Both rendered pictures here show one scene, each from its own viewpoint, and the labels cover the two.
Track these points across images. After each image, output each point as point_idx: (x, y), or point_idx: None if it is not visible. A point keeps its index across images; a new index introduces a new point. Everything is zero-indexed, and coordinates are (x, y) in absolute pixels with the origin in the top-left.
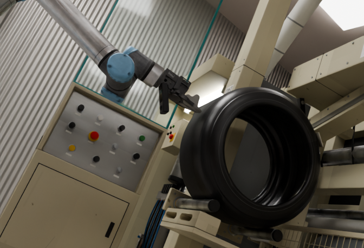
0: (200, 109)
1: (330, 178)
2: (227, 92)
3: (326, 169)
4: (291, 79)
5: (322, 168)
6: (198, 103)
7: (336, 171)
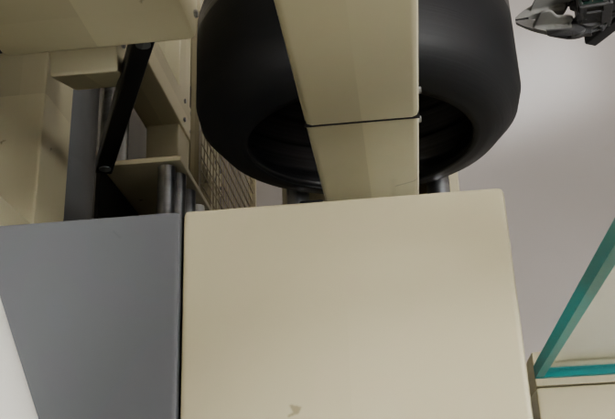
0: (521, 12)
1: (61, 111)
2: None
3: (48, 122)
4: None
5: (44, 141)
6: (533, 3)
7: (54, 86)
